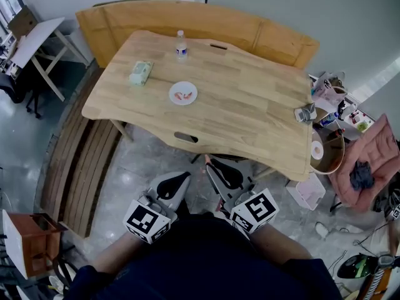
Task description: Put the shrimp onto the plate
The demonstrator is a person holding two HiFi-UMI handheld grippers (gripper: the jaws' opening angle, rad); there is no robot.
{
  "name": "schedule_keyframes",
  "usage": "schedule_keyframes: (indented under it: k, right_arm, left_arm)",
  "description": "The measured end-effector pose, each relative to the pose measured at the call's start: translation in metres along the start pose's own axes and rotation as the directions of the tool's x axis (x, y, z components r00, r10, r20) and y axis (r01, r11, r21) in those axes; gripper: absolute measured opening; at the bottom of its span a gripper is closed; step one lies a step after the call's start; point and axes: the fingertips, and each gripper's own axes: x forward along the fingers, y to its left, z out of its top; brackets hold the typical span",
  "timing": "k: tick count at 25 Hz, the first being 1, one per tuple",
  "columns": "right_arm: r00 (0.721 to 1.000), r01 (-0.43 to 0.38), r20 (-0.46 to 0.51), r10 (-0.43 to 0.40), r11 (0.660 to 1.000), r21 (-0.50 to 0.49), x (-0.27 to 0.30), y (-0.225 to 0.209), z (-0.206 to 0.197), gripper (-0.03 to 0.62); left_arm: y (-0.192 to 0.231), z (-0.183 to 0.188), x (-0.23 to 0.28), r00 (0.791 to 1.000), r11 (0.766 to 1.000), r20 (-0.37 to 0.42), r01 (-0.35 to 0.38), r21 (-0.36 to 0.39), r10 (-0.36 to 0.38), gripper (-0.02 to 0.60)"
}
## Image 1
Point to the dark soda bottle red cap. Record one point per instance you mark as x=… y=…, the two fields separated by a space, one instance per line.
x=336 y=133

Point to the person's right forearm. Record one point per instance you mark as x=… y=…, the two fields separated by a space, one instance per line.
x=278 y=245

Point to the clear plastic water bottle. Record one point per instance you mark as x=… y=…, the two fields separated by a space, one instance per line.
x=181 y=47

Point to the white trestle desk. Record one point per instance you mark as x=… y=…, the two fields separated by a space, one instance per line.
x=34 y=42

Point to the white plastic basket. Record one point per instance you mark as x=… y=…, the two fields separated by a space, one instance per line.
x=307 y=192

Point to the person's dark blue shirt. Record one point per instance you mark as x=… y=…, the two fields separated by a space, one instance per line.
x=203 y=261

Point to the brown and white small cabinet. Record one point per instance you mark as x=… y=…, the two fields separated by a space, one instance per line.
x=31 y=242

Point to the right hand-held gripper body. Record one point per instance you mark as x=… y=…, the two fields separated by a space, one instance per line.
x=229 y=195

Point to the white paper bag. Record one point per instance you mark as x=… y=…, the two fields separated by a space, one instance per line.
x=325 y=92

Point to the white round plate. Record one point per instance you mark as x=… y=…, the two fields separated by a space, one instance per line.
x=182 y=102

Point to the spare hand-held gripper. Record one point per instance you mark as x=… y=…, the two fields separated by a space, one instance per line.
x=392 y=205

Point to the white shoe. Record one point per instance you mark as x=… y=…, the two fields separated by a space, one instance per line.
x=321 y=229

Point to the dark grey crumpled cloth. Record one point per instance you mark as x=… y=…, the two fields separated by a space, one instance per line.
x=362 y=175

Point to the black office chair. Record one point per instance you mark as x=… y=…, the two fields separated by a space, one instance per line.
x=14 y=87

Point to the pink quilted cushion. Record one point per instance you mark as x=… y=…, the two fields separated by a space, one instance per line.
x=379 y=148

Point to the brown cardboard box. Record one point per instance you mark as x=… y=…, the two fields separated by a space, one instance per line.
x=22 y=22

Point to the white side shelf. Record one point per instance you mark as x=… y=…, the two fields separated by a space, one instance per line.
x=356 y=111

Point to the small grey clamp device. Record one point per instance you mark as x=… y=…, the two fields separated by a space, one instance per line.
x=304 y=113

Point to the blue label bottle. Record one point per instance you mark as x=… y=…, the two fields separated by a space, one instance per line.
x=328 y=119

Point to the black and green helmet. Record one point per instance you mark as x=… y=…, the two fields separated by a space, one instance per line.
x=356 y=267

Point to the person's left forearm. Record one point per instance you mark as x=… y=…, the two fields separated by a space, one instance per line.
x=115 y=255

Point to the striped orange scooter stem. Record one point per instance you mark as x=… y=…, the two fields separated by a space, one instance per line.
x=378 y=280

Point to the wooden table leg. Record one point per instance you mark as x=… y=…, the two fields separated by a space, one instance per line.
x=122 y=131

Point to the white tape roll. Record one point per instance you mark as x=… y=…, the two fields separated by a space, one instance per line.
x=317 y=150

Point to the green wet wipes pack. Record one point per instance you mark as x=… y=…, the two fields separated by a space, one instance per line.
x=141 y=73

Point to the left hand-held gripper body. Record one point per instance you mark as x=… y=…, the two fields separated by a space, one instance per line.
x=168 y=208

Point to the orange shrimp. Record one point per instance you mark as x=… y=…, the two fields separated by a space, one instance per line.
x=187 y=95
x=178 y=96

